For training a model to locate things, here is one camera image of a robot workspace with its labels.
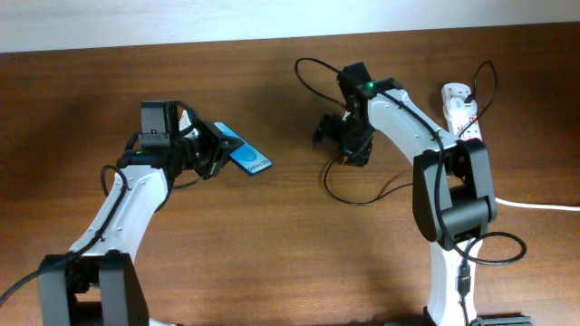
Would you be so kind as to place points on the blue Galaxy smartphone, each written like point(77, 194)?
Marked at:
point(246, 157)

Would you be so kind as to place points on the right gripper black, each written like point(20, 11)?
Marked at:
point(338, 131)

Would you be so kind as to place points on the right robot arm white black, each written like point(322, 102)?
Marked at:
point(453, 197)

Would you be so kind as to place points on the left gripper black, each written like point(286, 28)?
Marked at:
point(221, 152)

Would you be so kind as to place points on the white charger adapter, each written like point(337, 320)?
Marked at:
point(456, 109)

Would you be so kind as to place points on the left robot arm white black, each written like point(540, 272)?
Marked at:
point(95, 282)

